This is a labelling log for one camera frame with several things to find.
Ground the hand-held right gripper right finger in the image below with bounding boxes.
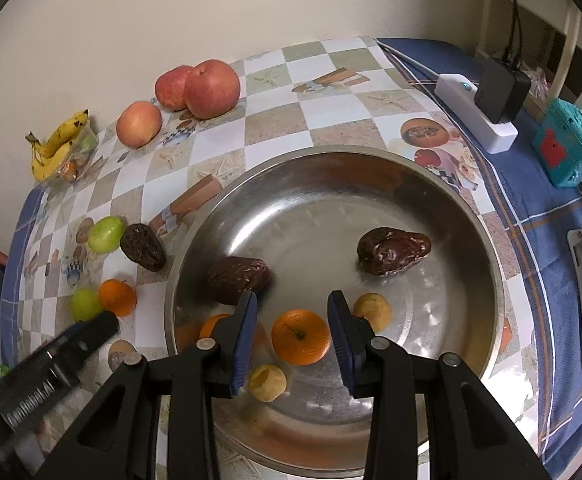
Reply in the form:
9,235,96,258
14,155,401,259
326,289,552,480

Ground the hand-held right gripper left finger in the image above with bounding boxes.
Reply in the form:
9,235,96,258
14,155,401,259
34,290,260,480

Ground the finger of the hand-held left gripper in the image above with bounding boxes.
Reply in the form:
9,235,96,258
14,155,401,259
45,310,120,377

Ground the orange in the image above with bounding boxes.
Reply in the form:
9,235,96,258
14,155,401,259
199,313,235,342
98,279,137,317
271,309,332,366

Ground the small yellow-green round fruit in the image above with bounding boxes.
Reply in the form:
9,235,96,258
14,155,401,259
247,364,288,403

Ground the small yellow bumpy fruit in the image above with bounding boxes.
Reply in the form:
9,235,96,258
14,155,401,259
352,292,392,333

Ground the dark brown date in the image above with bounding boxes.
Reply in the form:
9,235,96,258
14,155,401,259
207,256,272,306
120,223,167,273

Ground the reddish brown date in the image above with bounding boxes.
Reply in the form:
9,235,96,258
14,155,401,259
356,227,432,277

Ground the round metal plate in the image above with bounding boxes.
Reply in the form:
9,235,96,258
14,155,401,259
163,145,506,478

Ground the green round fruit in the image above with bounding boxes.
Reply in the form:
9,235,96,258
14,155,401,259
70,288,103,323
88,216,126,254

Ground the yellow banana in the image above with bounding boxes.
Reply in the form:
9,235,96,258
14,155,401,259
31,139,75,183
25,108,90,159

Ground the clear plastic fruit tray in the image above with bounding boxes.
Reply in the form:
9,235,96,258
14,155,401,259
46,126,100,189

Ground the red-yellow apple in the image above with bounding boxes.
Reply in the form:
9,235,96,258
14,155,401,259
116,101,163,149
154,65,195,112
184,59,241,120

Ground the checkered printed tablecloth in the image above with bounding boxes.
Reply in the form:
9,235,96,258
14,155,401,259
0,36,582,480

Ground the white power strip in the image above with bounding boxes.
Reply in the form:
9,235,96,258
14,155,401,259
434,73,519,155

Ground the black power adapter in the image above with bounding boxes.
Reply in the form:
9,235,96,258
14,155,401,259
472,57,532,124

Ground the teal plastic box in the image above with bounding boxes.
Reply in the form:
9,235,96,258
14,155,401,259
531,98,582,189

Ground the white wooden chair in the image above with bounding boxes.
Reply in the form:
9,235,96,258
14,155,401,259
478,0,582,111

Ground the white cable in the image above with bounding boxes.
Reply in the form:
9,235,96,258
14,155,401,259
375,39,442,82

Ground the black cable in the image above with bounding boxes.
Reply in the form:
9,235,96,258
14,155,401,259
498,0,526,63

